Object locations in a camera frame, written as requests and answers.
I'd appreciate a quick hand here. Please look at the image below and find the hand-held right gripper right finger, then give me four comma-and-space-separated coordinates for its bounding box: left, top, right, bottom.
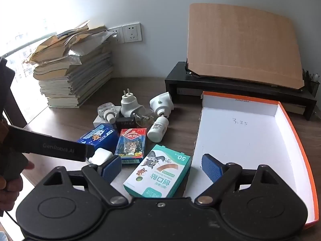
193, 153, 282, 206

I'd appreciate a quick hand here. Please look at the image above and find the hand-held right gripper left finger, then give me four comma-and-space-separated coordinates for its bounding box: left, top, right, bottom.
41, 154, 129, 206

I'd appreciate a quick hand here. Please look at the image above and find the white charger plug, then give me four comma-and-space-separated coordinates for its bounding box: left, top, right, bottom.
88, 148, 114, 165

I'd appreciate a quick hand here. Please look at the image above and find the red playing card box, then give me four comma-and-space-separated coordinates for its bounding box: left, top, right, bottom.
115, 128, 147, 164

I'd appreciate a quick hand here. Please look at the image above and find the blue cartoon box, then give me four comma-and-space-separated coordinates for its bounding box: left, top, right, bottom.
77, 124, 119, 156

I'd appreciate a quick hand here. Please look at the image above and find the orange and white cardboard box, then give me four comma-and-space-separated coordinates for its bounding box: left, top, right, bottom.
184, 92, 317, 229

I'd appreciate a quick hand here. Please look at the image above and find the small black box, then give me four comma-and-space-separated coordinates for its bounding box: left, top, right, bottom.
115, 117, 136, 131

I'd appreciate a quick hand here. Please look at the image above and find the green bandage box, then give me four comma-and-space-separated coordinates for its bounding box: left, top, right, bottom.
123, 144, 191, 198

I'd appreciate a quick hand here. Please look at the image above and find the white cardboard adapter box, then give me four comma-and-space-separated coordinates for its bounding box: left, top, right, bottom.
93, 117, 111, 128

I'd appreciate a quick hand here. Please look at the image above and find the clear liquid refill bottle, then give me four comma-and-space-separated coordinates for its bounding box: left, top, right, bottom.
97, 103, 122, 125
134, 108, 156, 127

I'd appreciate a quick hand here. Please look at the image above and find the small white plastic bottle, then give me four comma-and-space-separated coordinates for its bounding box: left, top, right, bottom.
147, 115, 169, 142

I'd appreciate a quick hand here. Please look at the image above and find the white plug-in heater with prongs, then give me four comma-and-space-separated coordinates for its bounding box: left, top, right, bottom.
120, 84, 146, 118

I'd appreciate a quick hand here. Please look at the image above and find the white adapter with green dot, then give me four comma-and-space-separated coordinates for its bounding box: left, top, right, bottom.
150, 92, 175, 117

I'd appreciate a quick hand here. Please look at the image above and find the person's left hand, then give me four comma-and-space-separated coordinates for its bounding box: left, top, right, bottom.
0, 161, 35, 212

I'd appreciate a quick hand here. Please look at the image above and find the stack of books and papers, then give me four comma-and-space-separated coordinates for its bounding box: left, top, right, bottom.
24, 20, 114, 109

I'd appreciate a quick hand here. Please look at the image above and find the dark chair back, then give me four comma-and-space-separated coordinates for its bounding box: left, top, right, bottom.
0, 56, 28, 131

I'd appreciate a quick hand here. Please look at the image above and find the black desk riser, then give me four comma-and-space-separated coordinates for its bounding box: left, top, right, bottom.
165, 61, 318, 121

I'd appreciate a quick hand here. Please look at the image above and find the window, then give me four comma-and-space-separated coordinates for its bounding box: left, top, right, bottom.
0, 0, 59, 128

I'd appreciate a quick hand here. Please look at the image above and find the wooden book stand board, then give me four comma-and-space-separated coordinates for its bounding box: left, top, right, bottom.
187, 3, 305, 90

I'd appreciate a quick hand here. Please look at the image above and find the black mesh pen holder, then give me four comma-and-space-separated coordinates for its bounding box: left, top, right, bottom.
302, 69, 321, 97

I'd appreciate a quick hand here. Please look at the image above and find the black cable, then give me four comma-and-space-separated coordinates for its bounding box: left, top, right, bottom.
4, 209, 18, 226

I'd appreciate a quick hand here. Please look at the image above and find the white wall socket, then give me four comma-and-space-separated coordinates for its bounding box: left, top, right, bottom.
122, 22, 142, 43
107, 26, 124, 43

